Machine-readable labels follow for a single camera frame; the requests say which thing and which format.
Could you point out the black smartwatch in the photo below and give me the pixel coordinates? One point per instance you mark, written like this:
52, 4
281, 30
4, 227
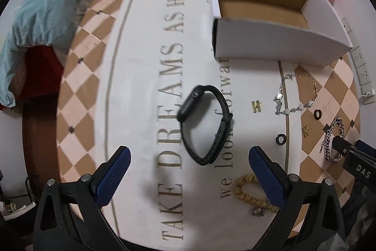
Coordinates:
205, 122

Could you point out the teal blue duvet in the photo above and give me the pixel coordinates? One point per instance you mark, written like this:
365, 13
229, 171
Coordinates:
50, 23

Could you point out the white cardboard box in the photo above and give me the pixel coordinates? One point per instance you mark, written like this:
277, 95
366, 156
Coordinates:
297, 31

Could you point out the printed checkered table mat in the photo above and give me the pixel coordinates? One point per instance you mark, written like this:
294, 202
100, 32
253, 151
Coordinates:
130, 68

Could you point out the small gold H earring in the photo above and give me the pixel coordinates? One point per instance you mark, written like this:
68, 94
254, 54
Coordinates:
306, 131

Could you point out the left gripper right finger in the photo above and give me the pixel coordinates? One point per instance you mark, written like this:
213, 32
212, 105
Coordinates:
309, 214

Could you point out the white power strip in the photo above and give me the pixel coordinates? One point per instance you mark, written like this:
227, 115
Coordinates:
367, 90

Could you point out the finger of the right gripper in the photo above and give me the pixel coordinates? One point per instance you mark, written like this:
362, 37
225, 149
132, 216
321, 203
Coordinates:
365, 148
341, 145

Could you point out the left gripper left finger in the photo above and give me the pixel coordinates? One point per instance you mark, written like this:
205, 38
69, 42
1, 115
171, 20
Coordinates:
54, 226

